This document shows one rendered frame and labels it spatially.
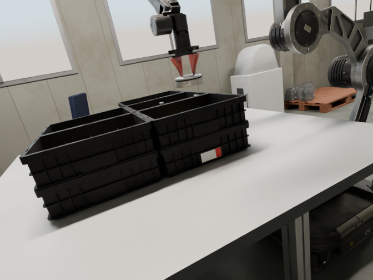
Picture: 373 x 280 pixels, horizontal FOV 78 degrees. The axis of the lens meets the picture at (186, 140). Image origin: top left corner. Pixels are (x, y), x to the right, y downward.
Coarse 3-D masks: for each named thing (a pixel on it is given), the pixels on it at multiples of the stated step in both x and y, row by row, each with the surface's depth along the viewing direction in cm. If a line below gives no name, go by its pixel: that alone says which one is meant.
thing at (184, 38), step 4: (176, 32) 80; (180, 32) 80; (184, 32) 80; (188, 32) 81; (176, 36) 81; (180, 36) 80; (184, 36) 80; (188, 36) 81; (176, 40) 81; (180, 40) 80; (184, 40) 81; (188, 40) 81; (176, 44) 82; (180, 44) 81; (184, 44) 81; (188, 44) 82; (176, 48) 83; (180, 48) 81; (184, 48) 81; (188, 48) 81; (192, 48) 80; (196, 48) 84; (168, 52) 83; (172, 52) 83
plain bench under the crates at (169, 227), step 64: (256, 128) 122; (320, 128) 105; (0, 192) 105; (192, 192) 74; (256, 192) 67; (320, 192) 62; (0, 256) 62; (64, 256) 57; (128, 256) 53; (192, 256) 50
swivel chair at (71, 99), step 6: (72, 96) 238; (78, 96) 251; (84, 96) 269; (72, 102) 239; (78, 102) 250; (84, 102) 267; (72, 108) 240; (78, 108) 249; (84, 108) 266; (72, 114) 242; (78, 114) 248; (84, 114) 265
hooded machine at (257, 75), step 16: (256, 48) 323; (272, 48) 333; (240, 64) 349; (256, 64) 327; (272, 64) 336; (240, 80) 343; (256, 80) 328; (272, 80) 338; (256, 96) 335; (272, 96) 345
